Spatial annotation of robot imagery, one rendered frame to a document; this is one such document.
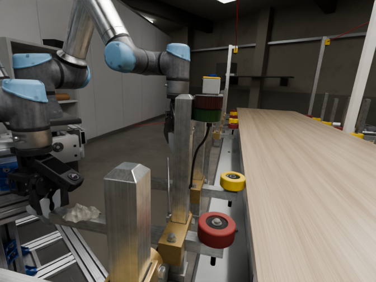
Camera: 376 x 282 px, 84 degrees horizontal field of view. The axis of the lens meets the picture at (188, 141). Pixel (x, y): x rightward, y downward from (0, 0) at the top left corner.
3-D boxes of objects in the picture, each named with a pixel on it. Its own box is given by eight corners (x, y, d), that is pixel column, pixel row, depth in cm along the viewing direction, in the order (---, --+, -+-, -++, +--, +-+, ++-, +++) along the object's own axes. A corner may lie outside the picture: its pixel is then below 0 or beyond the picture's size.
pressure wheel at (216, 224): (192, 275, 44) (194, 229, 41) (198, 247, 52) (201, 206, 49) (230, 283, 43) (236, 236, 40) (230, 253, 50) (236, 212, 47)
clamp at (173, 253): (157, 262, 44) (157, 242, 43) (174, 222, 57) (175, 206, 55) (183, 268, 43) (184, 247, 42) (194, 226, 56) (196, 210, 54)
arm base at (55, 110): (12, 115, 80) (7, 89, 77) (56, 113, 91) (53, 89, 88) (19, 121, 70) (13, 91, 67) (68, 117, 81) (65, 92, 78)
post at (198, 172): (188, 235, 79) (195, 109, 67) (190, 230, 83) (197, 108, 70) (197, 237, 79) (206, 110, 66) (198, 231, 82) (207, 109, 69)
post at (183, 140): (169, 282, 54) (174, 93, 42) (173, 271, 58) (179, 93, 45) (182, 285, 54) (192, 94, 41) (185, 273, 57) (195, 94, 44)
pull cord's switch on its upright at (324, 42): (305, 128, 273) (324, 35, 243) (303, 126, 281) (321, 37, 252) (312, 128, 271) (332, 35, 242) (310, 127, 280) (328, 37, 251)
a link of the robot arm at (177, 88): (191, 81, 66) (165, 80, 64) (190, 96, 67) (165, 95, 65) (187, 81, 73) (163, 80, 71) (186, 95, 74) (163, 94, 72)
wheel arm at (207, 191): (114, 185, 76) (114, 174, 75) (119, 181, 79) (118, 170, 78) (236, 203, 68) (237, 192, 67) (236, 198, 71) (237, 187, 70)
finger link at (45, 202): (35, 221, 56) (30, 189, 53) (54, 224, 55) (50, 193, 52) (24, 228, 53) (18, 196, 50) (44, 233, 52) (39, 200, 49)
